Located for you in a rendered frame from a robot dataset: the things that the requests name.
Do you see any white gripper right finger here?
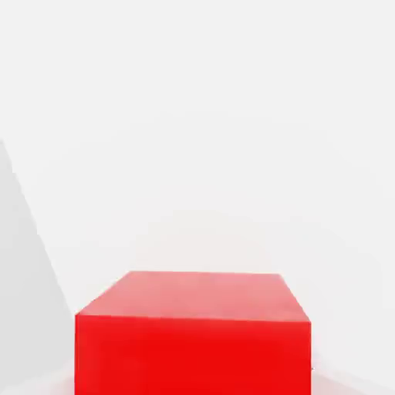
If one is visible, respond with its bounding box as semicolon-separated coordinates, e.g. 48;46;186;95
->
310;362;380;395

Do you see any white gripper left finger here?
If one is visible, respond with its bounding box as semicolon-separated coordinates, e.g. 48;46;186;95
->
21;368;76;395

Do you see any small red cube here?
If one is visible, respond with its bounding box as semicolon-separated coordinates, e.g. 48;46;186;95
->
74;270;312;395

